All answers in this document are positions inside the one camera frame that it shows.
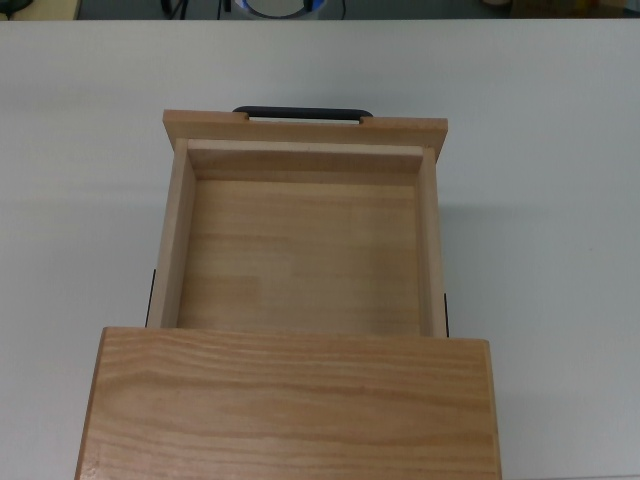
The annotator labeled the black metal drawer handle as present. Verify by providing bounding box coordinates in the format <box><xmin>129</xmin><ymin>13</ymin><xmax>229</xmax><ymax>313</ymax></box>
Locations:
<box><xmin>231</xmin><ymin>104</ymin><xmax>376</xmax><ymax>124</ymax></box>

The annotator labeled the white robot base blue ring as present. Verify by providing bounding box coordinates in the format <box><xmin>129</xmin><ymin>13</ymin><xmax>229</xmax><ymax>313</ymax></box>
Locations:
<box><xmin>233</xmin><ymin>0</ymin><xmax>327</xmax><ymax>21</ymax></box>

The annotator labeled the looped black background cable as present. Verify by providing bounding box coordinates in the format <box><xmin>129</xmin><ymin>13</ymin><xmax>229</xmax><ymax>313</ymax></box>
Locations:
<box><xmin>158</xmin><ymin>0</ymin><xmax>190</xmax><ymax>21</ymax></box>

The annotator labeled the beige desk panel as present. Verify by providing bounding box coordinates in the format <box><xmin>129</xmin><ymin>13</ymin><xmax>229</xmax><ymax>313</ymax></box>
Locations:
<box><xmin>0</xmin><ymin>0</ymin><xmax>81</xmax><ymax>22</ymax></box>

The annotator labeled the pale wooden drawer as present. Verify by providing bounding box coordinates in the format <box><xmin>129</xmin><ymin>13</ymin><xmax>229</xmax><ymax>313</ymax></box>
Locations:
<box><xmin>149</xmin><ymin>108</ymin><xmax>450</xmax><ymax>338</ymax></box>

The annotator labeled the wooden cabinet box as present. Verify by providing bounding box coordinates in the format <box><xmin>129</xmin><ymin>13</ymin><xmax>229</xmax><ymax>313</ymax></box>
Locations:
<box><xmin>74</xmin><ymin>326</ymin><xmax>503</xmax><ymax>480</ymax></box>

